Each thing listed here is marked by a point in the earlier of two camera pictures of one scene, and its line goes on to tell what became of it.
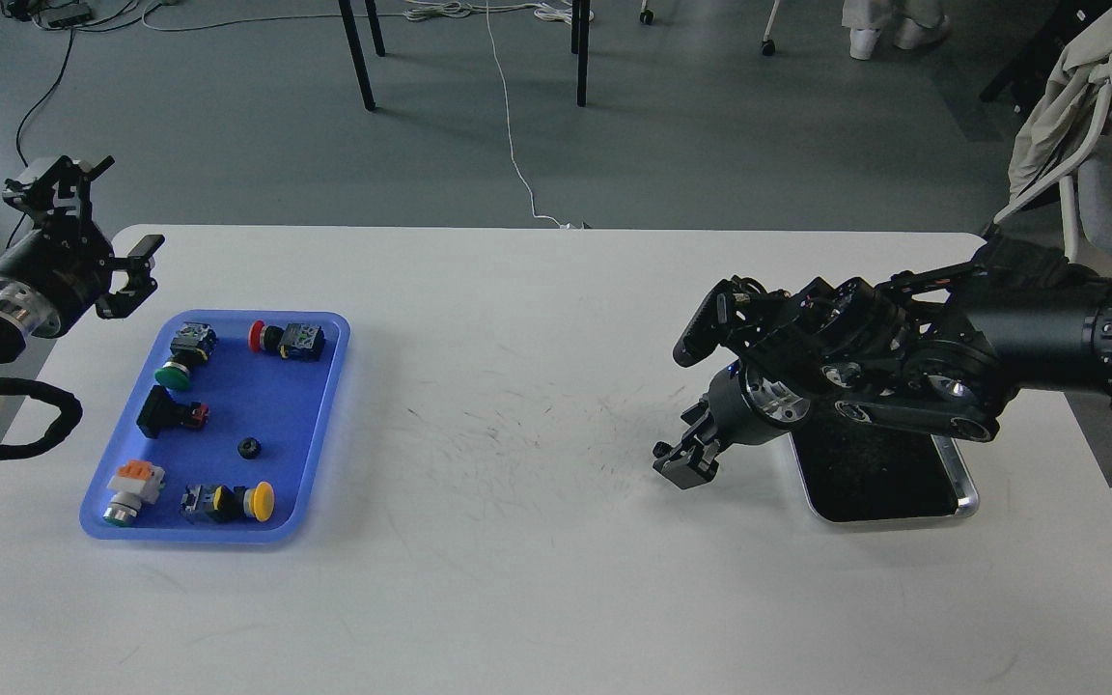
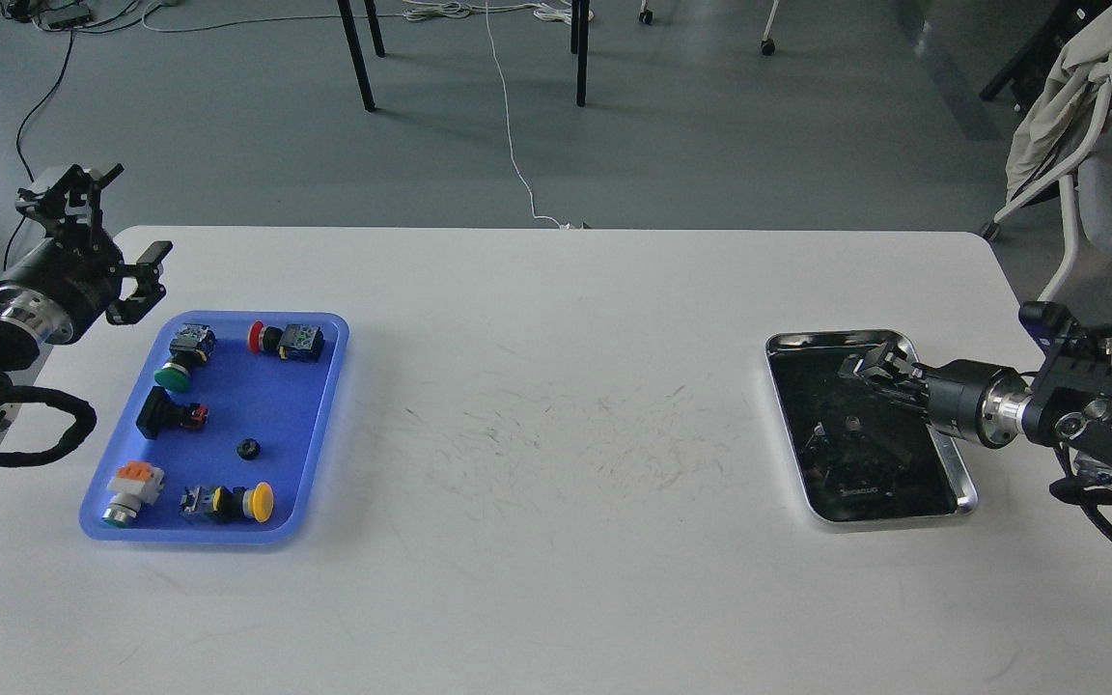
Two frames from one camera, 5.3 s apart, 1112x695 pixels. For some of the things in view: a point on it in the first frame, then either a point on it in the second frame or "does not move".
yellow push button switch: (225, 505) does not move
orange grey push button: (134, 482) does not move
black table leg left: (356, 46) does not move
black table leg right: (580, 34) does not move
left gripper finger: (691, 414) → (890, 360)
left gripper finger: (684, 472) → (854, 370)
